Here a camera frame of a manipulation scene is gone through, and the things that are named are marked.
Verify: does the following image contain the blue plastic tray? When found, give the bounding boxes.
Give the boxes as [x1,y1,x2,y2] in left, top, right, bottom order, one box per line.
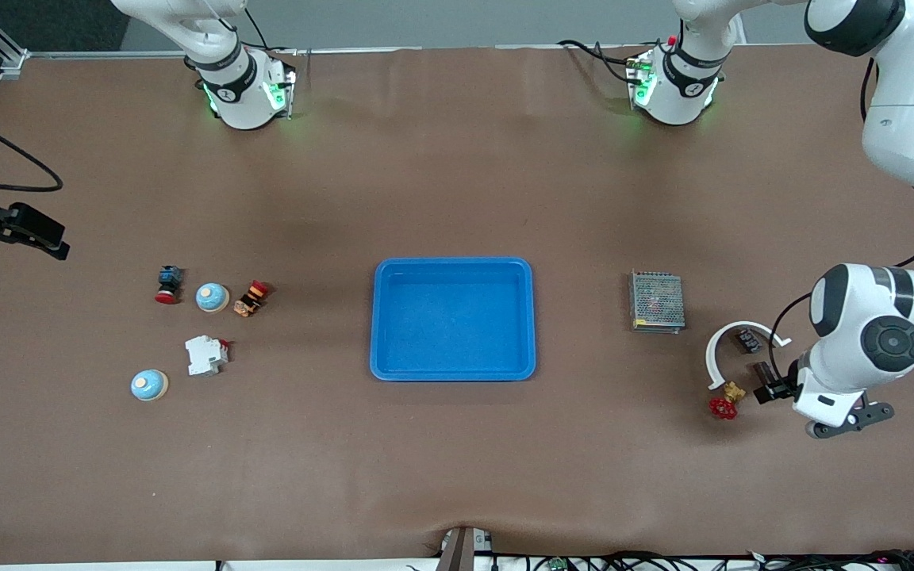
[370,257,537,382]

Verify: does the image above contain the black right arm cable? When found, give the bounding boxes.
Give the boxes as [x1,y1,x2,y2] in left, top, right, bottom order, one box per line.
[0,123,63,193]

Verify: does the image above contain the aluminium frame post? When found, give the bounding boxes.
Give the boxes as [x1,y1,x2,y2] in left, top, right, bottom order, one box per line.
[0,24,29,79]

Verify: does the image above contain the light blue call bell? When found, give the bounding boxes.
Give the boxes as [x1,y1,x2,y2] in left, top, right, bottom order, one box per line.
[195,282,230,314]
[131,370,170,402]

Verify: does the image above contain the white curved plastic arc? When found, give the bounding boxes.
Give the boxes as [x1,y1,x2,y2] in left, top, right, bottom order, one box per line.
[705,321,793,391]

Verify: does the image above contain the brown table cover sheet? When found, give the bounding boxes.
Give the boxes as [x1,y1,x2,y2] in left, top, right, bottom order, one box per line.
[0,44,914,565]

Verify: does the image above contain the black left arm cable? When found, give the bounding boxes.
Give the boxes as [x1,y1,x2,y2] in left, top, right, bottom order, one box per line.
[770,59,914,383]

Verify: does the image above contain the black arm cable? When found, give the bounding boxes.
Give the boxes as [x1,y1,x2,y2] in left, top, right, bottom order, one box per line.
[770,59,914,383]
[0,123,63,193]

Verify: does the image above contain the red orange emergency button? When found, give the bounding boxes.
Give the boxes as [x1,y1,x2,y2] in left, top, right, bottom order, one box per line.
[233,280,271,318]

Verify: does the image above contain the brass valve red handle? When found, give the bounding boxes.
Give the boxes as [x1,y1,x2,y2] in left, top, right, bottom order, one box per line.
[709,381,747,421]

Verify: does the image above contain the red push button blue body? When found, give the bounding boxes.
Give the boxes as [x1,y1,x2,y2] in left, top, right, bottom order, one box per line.
[155,266,185,305]

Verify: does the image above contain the white circuit breaker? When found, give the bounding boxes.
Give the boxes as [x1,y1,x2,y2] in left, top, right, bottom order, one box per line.
[185,335,231,377]

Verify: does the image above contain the metal mesh power supply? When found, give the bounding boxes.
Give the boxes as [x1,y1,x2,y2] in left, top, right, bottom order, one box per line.
[629,270,686,334]

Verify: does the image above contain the black base cables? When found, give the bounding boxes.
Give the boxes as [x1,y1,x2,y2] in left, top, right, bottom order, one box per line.
[557,38,642,85]

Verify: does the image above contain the grey metal bracket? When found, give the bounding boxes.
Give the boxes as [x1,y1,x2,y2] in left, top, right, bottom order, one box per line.
[437,526,494,571]

